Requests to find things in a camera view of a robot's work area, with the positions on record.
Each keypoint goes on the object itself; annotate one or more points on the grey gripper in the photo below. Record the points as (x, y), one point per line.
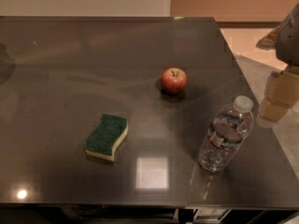
(290, 42)

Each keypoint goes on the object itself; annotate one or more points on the clear plastic water bottle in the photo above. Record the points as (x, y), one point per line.
(227, 131)

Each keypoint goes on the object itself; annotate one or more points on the red apple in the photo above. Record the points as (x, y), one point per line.
(173, 80)

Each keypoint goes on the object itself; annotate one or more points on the green and yellow sponge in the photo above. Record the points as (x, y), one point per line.
(106, 137)

